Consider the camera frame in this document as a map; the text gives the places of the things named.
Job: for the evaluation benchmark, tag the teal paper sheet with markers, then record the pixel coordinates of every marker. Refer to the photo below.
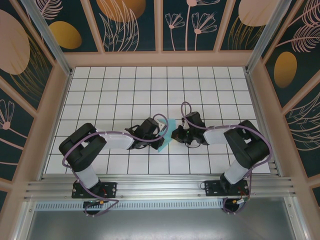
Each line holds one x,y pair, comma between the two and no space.
171,128

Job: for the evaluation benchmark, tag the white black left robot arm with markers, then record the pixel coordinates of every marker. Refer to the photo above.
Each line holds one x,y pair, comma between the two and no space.
117,141

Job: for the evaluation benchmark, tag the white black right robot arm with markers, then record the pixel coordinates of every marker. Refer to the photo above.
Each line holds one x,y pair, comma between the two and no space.
215,137

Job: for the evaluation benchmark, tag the grey metal panel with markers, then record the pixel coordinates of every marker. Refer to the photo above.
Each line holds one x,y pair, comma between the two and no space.
160,225

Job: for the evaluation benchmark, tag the long aluminium rail beam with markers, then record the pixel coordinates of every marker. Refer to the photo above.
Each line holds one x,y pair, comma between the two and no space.
160,186

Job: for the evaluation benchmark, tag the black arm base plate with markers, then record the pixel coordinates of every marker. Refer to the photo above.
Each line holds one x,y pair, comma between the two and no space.
111,187
212,187

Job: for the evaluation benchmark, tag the short aluminium rail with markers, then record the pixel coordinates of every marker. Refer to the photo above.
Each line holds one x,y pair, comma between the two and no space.
261,125

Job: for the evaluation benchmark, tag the aluminium corner post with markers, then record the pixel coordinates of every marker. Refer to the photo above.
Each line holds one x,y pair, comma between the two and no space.
52,40
265,37

